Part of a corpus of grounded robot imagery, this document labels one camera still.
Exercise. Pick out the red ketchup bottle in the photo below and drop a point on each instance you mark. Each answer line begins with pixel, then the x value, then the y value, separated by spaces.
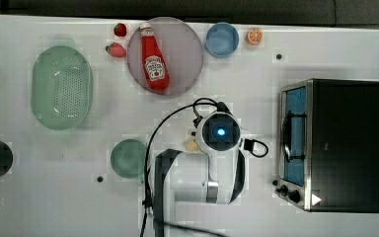
pixel 153 62

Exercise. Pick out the green round bowl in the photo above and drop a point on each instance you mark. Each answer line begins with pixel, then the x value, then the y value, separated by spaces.
pixel 128 158

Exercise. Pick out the peeled yellow banana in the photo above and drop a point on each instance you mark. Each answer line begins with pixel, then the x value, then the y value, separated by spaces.
pixel 191 146

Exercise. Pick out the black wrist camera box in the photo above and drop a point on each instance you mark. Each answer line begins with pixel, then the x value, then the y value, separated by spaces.
pixel 248 144

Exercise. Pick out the green perforated basket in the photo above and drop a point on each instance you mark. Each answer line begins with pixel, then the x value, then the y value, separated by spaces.
pixel 62 88

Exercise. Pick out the orange slice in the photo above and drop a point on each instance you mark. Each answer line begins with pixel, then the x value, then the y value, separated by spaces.
pixel 254 36

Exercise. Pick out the dark red strawberry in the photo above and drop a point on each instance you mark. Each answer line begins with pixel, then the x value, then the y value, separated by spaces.
pixel 120 30

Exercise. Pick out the light red strawberry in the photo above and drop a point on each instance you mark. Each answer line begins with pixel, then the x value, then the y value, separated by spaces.
pixel 116 50

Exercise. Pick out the grey round plate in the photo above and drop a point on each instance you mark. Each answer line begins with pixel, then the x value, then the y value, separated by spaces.
pixel 181 48

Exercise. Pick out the black toaster oven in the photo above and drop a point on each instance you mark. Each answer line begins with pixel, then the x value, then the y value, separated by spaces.
pixel 328 154

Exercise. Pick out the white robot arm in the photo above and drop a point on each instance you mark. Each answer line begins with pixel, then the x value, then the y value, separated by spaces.
pixel 216 174

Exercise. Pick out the blue bowl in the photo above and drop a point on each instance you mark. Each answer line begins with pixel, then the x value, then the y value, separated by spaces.
pixel 221 40

